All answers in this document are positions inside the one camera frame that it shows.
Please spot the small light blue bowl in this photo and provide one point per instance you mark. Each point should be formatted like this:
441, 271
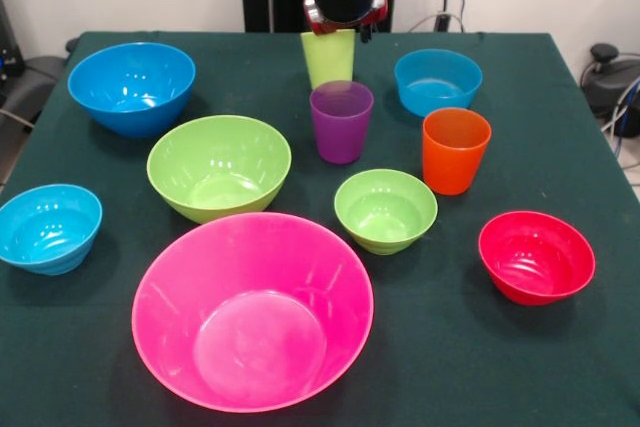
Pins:
50, 232

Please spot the small green bowl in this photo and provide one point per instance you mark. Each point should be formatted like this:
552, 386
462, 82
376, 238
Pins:
385, 212

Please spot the large blue bowl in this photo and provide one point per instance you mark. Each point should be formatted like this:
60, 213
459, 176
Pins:
130, 97

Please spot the purple cup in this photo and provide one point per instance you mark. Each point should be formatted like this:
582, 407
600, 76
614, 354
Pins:
340, 127

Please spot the lime green cup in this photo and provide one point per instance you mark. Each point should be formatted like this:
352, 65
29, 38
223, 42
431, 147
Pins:
328, 62

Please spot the orange cup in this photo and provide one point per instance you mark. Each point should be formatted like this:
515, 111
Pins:
455, 157

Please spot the large green bowl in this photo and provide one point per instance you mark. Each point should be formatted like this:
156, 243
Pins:
215, 172

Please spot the dark green table cloth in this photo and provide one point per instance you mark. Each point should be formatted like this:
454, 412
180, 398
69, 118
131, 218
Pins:
450, 367

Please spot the black wheel base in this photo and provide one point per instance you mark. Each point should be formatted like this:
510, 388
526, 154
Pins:
610, 82
30, 87

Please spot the large pink bowl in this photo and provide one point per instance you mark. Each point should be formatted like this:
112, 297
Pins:
250, 327

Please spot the small red-pink bowl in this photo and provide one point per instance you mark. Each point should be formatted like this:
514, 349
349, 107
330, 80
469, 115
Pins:
535, 262

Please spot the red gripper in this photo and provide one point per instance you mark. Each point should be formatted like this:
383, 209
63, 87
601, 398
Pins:
381, 2

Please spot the medium blue bowl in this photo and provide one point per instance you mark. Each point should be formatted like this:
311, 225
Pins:
437, 87

